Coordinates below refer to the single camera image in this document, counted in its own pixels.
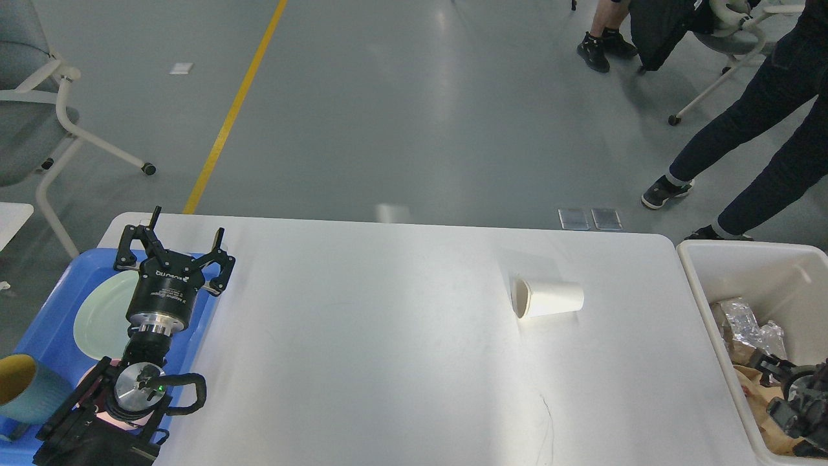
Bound white paper cup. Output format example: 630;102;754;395
510;274;585;320

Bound black jacket on chair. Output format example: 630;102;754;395
629;1;715;74

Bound grey office chair right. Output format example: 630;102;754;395
668;1;805;126

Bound grey office chair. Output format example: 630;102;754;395
668;1;805;126
1;1;157;258

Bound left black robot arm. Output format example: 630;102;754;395
32;206;236;465

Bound crushed clear plastic bottle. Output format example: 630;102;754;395
710;298;789;359

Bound white waste bin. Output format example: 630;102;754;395
677;241;827;465

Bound mint green plate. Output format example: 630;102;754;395
73;271;138;360

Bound brown paper ball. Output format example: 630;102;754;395
724;338;757;368

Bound pink mug dark inside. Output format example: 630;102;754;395
78;358;165;431

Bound brown paper bag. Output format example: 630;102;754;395
733;364;803;456

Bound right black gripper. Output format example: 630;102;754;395
750;352;827;458

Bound grey office chair left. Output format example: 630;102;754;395
1;1;157;258

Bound blue plastic tray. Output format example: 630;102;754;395
1;248;218;465

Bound white side table edge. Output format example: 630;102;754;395
0;201;34;251

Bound teal mug yellow inside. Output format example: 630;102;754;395
1;352;75;443

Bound seated person in black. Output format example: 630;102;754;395
576;1;638;74

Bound person in dark trousers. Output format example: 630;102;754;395
641;1;827;241

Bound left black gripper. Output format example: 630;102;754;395
114;207;236;332

